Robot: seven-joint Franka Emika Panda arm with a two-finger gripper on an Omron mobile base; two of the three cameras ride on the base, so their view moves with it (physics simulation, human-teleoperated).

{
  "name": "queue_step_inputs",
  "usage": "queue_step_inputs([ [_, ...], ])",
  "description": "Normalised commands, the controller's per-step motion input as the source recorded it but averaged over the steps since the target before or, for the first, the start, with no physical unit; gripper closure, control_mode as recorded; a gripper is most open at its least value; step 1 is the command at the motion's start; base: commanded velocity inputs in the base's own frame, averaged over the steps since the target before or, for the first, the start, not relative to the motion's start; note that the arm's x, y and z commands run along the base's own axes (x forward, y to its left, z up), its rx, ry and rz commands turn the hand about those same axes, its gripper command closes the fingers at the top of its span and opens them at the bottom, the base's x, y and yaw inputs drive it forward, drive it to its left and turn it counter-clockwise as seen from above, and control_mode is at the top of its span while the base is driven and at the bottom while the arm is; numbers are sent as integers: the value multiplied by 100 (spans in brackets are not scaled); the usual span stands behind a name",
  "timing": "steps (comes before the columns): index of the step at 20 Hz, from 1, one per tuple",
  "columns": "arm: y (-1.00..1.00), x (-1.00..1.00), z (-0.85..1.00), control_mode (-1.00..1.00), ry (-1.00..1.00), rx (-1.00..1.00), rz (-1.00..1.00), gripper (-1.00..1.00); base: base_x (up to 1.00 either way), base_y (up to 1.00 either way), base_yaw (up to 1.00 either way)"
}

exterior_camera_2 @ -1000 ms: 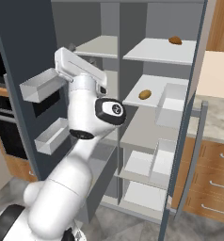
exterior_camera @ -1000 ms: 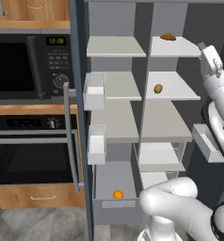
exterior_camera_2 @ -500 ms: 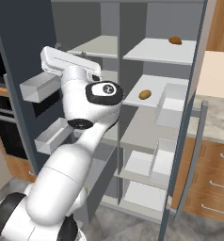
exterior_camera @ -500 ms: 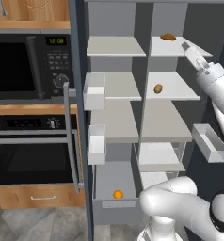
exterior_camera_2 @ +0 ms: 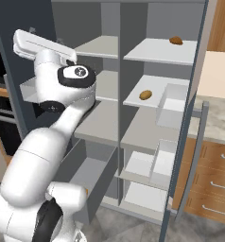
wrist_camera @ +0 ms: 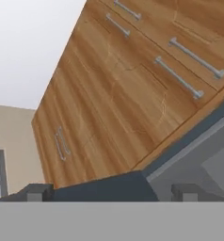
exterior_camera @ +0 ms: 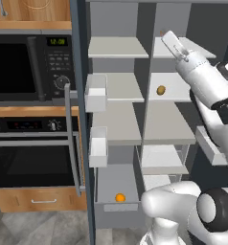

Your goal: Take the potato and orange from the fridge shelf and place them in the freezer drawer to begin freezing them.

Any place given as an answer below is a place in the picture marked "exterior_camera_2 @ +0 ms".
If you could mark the grey freezer door bin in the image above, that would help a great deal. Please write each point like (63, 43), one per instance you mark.
(27, 89)

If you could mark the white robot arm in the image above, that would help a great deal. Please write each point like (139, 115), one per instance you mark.
(32, 164)

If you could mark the orange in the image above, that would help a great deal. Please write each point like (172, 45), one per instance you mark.
(146, 94)

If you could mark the grey fridge cabinet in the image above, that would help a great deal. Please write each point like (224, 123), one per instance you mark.
(133, 19)

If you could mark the white fridge shelf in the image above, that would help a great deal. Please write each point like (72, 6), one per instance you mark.
(139, 100)
(161, 50)

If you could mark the slate fridge door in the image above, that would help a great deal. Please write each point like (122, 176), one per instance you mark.
(163, 233)

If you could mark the grey fridge shelf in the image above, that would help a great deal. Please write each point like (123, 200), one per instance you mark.
(142, 132)

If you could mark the wooden drawer cabinet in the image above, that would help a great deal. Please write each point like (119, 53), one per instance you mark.
(212, 170)

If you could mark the brown potato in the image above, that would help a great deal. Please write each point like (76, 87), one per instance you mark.
(176, 40)

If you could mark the white crisper drawer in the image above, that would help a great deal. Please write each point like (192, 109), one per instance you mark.
(142, 195)
(138, 164)

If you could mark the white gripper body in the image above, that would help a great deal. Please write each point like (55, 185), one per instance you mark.
(35, 42)

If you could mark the grey freezer shelf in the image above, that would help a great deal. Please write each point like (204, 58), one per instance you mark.
(100, 47)
(107, 86)
(100, 123)

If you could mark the slate freezer door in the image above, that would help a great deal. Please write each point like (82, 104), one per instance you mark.
(26, 15)

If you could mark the wooden wall cupboard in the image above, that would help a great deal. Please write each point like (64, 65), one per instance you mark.
(223, 25)

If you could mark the grey freezer drawer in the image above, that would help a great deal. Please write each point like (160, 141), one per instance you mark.
(87, 171)

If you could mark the white door bin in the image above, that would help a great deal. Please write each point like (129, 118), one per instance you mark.
(172, 107)
(164, 164)

